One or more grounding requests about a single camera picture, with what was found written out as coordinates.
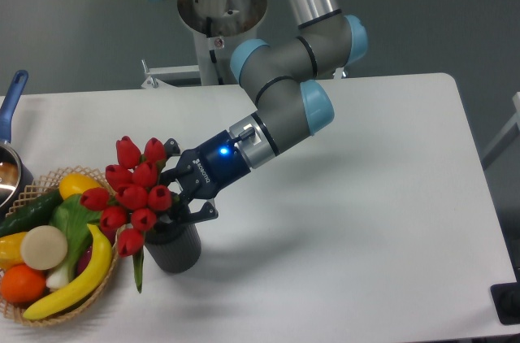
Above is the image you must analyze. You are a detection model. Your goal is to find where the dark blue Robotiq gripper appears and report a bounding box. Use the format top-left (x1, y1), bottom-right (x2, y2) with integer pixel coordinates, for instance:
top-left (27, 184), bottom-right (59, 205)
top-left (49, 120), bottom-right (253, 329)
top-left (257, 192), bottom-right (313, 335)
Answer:
top-left (157, 130), bottom-right (250, 226)

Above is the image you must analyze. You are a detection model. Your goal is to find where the red tulip bouquet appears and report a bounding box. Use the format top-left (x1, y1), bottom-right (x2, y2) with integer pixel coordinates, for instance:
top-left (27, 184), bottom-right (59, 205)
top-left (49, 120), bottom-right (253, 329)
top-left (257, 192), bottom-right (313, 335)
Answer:
top-left (80, 136), bottom-right (174, 292)

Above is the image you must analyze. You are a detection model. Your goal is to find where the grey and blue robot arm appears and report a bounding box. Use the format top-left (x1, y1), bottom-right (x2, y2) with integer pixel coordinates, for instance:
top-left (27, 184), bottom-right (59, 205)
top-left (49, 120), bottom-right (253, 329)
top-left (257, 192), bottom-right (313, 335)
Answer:
top-left (160, 0), bottom-right (367, 226)

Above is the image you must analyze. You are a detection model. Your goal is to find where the dark grey ribbed vase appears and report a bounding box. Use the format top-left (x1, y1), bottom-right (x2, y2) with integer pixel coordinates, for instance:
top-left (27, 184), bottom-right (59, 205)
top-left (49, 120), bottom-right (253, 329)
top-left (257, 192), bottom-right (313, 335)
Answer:
top-left (145, 222), bottom-right (202, 274)

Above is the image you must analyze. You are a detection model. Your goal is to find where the red radish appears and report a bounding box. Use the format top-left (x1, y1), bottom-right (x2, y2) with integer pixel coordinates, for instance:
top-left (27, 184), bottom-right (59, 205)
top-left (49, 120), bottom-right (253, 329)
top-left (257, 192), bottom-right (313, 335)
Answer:
top-left (76, 230), bottom-right (116, 276)

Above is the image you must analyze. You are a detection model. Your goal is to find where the yellow squash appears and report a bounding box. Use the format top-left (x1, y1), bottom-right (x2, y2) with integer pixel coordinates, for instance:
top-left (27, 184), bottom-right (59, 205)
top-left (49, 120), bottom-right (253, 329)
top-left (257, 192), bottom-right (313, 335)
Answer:
top-left (58, 172), bottom-right (103, 200)

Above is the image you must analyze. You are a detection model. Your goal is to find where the green bok choy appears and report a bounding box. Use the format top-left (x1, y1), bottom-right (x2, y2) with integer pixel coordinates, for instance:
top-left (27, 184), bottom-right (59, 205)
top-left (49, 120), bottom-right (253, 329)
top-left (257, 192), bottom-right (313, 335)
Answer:
top-left (46, 194), bottom-right (101, 291)

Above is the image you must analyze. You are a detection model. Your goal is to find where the woven wicker basket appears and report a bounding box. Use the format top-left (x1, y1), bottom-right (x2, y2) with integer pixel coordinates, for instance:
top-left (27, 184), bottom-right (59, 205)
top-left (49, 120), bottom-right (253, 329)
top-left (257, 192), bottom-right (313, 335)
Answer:
top-left (1, 166), bottom-right (119, 328)

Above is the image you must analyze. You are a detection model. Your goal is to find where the yellow banana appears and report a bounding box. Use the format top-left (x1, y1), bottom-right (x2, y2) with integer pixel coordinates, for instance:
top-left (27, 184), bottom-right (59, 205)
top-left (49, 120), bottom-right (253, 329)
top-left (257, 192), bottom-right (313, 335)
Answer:
top-left (23, 224), bottom-right (112, 321)

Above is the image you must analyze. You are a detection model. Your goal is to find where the green cucumber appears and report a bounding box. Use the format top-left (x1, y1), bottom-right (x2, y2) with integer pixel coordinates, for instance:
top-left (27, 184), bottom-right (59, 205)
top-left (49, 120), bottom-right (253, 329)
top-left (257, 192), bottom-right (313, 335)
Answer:
top-left (1, 189), bottom-right (63, 237)

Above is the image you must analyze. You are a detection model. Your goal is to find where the round beige disc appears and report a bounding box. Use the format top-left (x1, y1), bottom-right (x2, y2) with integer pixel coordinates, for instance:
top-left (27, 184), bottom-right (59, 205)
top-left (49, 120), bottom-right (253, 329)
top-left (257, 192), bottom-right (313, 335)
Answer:
top-left (20, 225), bottom-right (68, 271)

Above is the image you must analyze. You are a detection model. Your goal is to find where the yellow bell pepper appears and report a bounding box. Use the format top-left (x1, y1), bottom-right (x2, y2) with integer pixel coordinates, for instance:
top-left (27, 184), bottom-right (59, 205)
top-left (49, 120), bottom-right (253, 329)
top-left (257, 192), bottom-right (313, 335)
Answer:
top-left (0, 232), bottom-right (27, 271)

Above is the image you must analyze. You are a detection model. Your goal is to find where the orange fruit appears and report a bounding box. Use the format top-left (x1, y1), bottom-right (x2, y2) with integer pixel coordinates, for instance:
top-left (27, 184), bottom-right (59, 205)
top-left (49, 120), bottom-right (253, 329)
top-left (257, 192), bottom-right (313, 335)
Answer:
top-left (1, 264), bottom-right (46, 303)

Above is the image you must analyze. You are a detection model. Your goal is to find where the black device at table edge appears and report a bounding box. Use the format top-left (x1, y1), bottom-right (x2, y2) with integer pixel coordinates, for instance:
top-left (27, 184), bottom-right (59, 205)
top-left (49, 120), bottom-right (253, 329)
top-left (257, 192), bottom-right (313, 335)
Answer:
top-left (490, 282), bottom-right (519, 325)

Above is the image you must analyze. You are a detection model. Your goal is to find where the blue handled saucepan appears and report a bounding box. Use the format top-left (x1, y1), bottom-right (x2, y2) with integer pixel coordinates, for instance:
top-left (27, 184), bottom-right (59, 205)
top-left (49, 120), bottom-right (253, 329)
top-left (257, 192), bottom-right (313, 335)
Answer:
top-left (1, 70), bottom-right (33, 220)

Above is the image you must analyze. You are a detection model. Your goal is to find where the white frame at right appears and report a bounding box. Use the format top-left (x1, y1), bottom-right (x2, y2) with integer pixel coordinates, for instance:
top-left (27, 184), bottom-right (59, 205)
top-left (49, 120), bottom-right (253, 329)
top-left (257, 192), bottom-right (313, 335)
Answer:
top-left (481, 92), bottom-right (519, 171)

